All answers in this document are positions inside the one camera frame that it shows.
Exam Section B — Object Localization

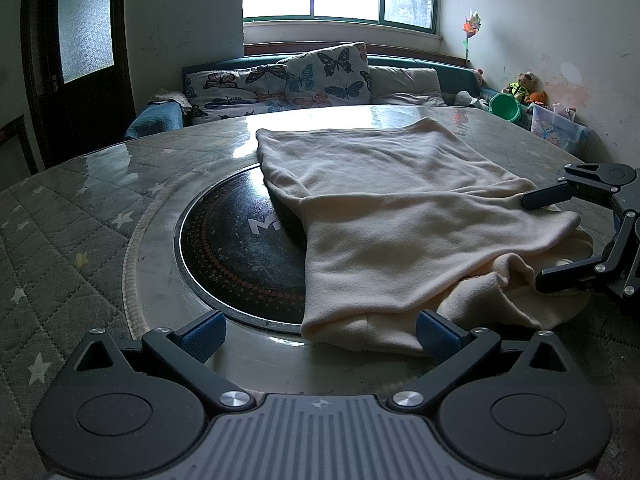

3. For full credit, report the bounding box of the cream fleece garment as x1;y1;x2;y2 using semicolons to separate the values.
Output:
255;116;596;359

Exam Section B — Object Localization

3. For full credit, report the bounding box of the blue towel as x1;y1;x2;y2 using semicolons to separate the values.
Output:
124;102;185;141

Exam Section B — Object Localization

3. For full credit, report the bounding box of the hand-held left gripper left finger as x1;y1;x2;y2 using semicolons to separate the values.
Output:
75;310;254;414

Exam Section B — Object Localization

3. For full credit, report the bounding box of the green plastic bucket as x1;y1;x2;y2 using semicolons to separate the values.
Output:
489;92;526;122

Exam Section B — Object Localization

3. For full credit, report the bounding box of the long butterfly print pillow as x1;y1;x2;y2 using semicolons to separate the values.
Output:
184;66;296;120

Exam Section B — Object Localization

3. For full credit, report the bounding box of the plush toy with green vest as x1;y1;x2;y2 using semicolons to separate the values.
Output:
502;72;539;104

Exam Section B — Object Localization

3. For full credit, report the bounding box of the round black induction cooktop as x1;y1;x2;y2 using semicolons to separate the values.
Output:
179;165;314;326

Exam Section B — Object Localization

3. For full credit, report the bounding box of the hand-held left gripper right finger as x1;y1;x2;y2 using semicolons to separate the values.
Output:
387;310;571;414

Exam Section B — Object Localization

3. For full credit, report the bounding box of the dark wooden glass-panel door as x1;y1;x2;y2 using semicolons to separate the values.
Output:
22;0;137;171

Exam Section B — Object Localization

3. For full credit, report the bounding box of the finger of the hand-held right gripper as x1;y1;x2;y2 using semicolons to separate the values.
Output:
535;210;640;317
520;162;640;212

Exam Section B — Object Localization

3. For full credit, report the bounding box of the colourful pinwheel flower toy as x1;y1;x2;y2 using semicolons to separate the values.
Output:
460;9;485;69

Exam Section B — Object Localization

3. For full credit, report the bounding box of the dark wooden counter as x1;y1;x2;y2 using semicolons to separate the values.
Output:
0;115;39;176

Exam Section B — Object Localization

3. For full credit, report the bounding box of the teal sofa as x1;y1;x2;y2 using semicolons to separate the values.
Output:
124;55;501;141

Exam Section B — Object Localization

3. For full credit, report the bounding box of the square butterfly print pillow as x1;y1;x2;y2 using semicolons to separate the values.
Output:
277;41;372;111

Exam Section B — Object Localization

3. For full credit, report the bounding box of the beige cushion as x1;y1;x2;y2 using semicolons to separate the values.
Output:
370;66;447;107

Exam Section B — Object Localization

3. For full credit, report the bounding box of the white crochet cloth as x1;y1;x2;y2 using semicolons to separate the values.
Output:
149;89;193;109

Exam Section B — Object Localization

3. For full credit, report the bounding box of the clear cartoon print storage box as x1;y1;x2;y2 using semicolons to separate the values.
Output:
530;104;593;156

